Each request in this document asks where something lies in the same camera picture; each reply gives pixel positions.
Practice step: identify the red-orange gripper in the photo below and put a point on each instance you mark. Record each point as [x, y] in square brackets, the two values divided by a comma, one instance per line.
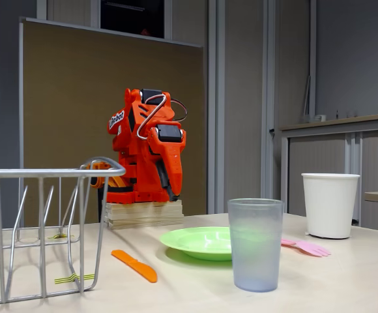
[172, 156]

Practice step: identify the green plastic plate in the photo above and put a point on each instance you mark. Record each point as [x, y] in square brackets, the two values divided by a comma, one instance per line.
[202, 243]

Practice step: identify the orange plastic knife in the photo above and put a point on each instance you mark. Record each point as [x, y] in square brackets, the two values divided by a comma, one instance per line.
[137, 265]

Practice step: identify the translucent blue plastic cup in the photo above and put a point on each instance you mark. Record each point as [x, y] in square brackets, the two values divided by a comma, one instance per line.
[255, 244]

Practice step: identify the pink plastic fork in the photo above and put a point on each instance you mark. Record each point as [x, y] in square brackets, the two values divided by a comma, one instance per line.
[313, 248]

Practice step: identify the red-orange robot arm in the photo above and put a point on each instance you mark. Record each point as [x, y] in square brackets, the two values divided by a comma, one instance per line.
[127, 137]

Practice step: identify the wooden base block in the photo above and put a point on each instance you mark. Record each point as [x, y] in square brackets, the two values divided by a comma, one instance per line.
[143, 215]

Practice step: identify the light orange printed part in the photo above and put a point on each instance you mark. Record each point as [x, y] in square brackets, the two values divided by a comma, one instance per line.
[99, 165]

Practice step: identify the brown partition board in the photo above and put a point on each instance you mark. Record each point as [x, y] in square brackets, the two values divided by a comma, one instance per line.
[45, 114]

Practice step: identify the dark transom window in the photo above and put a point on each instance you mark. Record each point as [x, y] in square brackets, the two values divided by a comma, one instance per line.
[127, 19]

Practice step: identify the small white container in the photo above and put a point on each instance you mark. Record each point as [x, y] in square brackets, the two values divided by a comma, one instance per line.
[320, 118]

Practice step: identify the white paper cup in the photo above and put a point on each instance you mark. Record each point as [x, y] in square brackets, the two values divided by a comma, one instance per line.
[330, 208]

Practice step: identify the white leaning rod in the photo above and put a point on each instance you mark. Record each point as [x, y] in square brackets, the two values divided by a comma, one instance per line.
[308, 81]

